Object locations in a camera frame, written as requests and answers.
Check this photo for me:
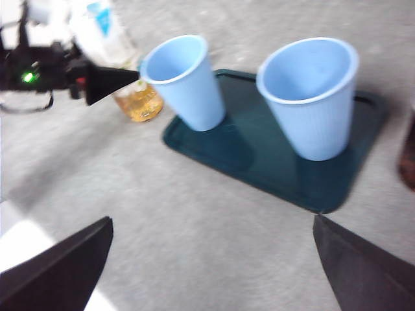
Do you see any dark oolong tea bottle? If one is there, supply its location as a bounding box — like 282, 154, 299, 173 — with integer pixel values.
397, 109, 415, 192

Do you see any grey felt table mat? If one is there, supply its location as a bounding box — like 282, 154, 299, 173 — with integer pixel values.
0, 0, 415, 311

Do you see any dark teal rectangular tray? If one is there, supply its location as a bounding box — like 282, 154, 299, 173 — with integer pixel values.
161, 68, 388, 215

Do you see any black cable loop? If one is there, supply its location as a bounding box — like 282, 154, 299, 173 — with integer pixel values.
0, 89, 54, 115

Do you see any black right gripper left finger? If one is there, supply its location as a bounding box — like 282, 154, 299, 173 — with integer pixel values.
0, 216, 115, 311

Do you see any pale tea bottle white label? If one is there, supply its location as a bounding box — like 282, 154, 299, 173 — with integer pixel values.
69, 0, 165, 123

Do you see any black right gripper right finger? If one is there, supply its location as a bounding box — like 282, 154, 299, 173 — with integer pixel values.
312, 213, 415, 311

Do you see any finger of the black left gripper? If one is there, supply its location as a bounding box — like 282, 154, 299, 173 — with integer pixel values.
85, 62, 141, 107

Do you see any blue ribbed plastic cup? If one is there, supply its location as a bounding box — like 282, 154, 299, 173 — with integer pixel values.
255, 36, 361, 162
139, 34, 227, 133

